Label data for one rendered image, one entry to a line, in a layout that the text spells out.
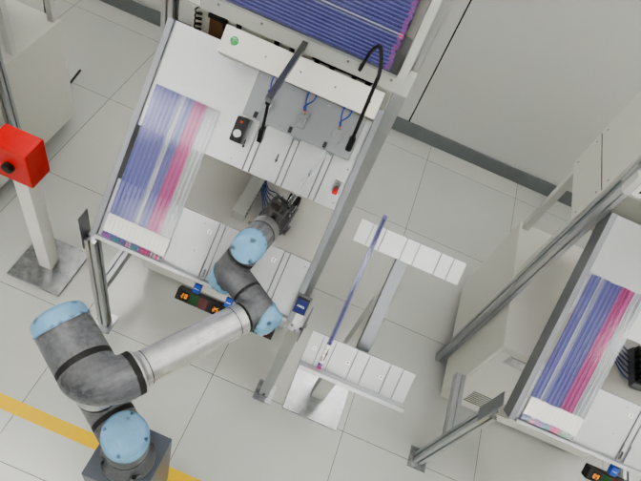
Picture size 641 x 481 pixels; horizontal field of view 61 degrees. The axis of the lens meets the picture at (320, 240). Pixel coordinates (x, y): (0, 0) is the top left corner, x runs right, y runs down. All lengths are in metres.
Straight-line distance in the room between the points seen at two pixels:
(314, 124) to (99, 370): 0.90
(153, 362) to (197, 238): 0.67
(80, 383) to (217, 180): 1.19
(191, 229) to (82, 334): 0.68
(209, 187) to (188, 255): 0.43
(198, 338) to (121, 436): 0.42
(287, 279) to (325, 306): 0.94
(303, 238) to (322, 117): 0.59
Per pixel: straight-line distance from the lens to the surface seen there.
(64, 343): 1.19
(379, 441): 2.49
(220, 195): 2.12
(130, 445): 1.54
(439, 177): 3.44
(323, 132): 1.62
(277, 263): 1.73
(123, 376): 1.16
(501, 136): 3.52
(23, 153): 2.03
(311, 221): 2.11
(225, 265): 1.33
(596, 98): 3.37
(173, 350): 1.20
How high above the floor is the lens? 2.26
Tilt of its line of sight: 53 degrees down
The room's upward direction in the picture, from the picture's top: 24 degrees clockwise
